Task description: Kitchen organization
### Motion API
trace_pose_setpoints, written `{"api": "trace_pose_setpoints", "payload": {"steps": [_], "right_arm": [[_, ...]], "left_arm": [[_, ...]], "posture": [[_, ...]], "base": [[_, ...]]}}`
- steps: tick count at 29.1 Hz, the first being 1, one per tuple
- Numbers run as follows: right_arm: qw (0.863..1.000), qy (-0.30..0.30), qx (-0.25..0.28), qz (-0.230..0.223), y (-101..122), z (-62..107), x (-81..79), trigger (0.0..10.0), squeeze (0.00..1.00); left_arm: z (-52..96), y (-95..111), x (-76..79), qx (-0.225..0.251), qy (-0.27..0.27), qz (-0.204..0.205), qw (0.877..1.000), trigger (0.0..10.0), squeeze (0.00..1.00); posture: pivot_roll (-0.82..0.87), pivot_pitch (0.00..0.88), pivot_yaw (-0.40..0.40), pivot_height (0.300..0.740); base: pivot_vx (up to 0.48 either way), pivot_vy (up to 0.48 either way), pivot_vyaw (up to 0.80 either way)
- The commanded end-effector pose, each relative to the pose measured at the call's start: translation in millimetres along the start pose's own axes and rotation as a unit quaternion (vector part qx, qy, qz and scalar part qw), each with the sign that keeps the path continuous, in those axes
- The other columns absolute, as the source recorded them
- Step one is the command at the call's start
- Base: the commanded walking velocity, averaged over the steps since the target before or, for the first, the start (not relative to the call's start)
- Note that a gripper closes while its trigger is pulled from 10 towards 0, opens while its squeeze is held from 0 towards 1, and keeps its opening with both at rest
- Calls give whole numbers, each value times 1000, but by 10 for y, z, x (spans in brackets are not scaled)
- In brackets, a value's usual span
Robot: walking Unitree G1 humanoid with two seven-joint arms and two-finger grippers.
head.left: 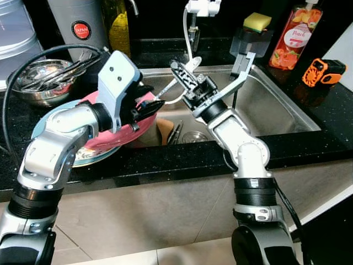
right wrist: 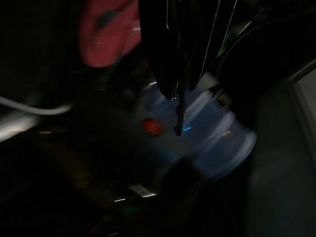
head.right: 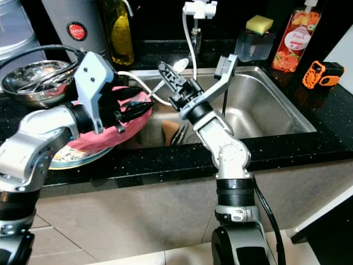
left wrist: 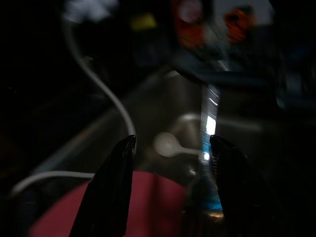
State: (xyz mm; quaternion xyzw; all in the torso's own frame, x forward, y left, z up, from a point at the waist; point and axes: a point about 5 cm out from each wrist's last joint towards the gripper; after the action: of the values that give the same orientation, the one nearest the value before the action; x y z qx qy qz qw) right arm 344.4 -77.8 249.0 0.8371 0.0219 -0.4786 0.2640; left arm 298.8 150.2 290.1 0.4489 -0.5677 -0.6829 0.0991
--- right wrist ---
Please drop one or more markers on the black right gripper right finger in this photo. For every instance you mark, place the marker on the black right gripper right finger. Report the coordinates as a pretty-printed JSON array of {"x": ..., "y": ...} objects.
[{"x": 197, "y": 37}]

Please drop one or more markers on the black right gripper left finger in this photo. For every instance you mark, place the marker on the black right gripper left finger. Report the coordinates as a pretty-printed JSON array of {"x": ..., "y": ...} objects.
[{"x": 160, "y": 49}]

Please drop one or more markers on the pink plate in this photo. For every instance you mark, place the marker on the pink plate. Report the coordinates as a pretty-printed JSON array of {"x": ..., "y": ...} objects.
[{"x": 106, "y": 37}]

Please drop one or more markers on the stainless steel sink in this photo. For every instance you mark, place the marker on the stainless steel sink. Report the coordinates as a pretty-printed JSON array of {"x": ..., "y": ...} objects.
[{"x": 14, "y": 128}]

